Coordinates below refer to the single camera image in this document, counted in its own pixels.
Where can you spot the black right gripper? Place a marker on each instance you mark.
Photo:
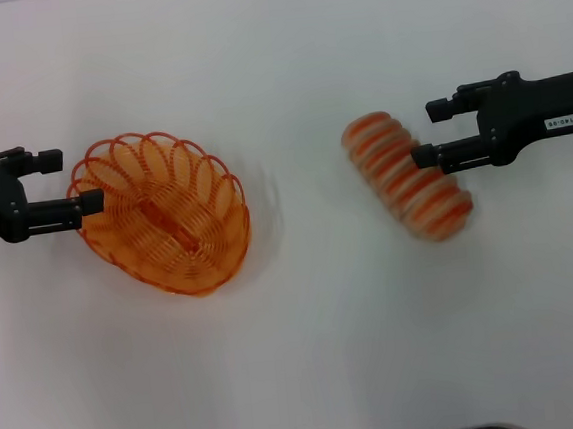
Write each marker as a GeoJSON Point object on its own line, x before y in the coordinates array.
{"type": "Point", "coordinates": [519, 119]}

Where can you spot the orange cream striped bread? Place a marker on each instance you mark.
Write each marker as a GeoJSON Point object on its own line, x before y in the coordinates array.
{"type": "Point", "coordinates": [387, 165]}

